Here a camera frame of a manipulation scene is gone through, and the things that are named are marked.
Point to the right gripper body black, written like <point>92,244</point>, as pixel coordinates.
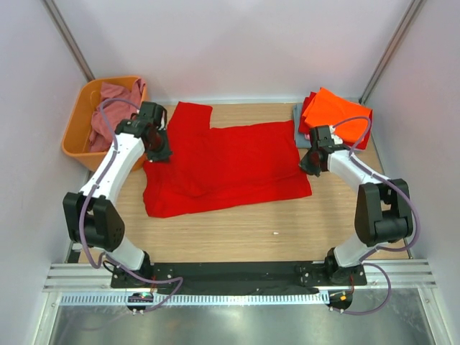
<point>313,149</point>

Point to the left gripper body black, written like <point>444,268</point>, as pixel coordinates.
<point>163,127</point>

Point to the red t shirt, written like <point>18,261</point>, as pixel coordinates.
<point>215,168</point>

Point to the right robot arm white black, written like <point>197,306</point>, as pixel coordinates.
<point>383,214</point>

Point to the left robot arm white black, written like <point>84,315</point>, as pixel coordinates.
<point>91,215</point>

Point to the folded red shirt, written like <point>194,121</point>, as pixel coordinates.
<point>305,115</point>

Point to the folded orange shirt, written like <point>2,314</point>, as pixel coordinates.
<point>345,111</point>

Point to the pink crumpled shirt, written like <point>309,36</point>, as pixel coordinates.
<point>117,103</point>

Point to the orange plastic basket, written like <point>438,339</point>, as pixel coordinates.
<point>76,139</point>

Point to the right corner aluminium profile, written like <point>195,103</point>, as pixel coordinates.
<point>409,17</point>

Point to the corner aluminium profile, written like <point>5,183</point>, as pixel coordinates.
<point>68,38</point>
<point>409,17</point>

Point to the left corner aluminium profile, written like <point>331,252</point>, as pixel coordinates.
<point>68,38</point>

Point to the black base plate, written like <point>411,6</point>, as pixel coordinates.
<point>258,278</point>

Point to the aluminium rail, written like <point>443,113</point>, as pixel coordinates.
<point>403,273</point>

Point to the slotted cable duct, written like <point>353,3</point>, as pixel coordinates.
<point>144,299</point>

